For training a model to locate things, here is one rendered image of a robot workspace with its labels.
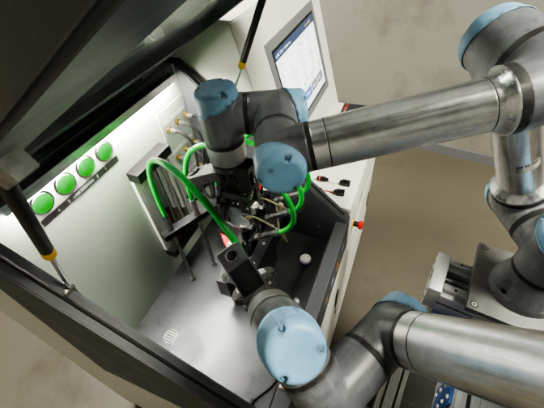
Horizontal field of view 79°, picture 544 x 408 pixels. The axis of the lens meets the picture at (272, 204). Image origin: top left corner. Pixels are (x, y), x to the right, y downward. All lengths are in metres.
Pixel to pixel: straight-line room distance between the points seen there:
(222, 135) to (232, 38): 0.42
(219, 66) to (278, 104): 0.48
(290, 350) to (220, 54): 0.81
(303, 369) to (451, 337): 0.16
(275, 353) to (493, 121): 0.40
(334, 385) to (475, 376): 0.15
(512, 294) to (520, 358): 0.60
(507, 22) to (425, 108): 0.21
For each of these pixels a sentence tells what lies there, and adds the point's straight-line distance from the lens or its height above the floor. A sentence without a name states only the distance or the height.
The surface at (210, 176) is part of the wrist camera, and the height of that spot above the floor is 1.38.
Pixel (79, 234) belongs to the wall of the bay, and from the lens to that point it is 0.90.
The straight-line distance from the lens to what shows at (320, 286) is 1.01.
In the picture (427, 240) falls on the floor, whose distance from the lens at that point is 2.45.
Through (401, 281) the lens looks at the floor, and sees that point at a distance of 2.21.
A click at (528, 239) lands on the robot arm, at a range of 0.90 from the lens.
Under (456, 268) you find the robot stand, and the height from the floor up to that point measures 0.98.
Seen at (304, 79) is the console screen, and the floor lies 1.24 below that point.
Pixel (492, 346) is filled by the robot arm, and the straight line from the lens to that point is 0.39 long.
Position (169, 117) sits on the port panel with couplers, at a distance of 1.05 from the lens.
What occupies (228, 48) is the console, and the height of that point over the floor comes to 1.49.
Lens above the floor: 1.82
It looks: 45 degrees down
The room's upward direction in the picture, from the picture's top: 6 degrees counter-clockwise
